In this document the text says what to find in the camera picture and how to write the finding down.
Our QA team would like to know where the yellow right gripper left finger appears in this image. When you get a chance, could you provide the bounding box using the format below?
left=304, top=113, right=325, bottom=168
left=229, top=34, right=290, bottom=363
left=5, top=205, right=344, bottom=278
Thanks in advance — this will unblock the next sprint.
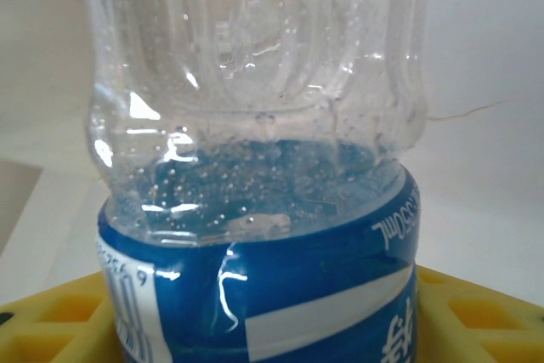
left=0, top=271, right=125, bottom=363

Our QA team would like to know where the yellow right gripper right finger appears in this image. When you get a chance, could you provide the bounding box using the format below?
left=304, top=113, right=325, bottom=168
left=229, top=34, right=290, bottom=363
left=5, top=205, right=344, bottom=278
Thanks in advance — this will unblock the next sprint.
left=412, top=264, right=544, bottom=363

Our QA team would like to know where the clear bottle blue label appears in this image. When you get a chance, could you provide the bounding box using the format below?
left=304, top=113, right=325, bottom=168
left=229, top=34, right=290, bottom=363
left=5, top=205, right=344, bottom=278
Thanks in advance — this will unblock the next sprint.
left=76, top=0, right=434, bottom=363

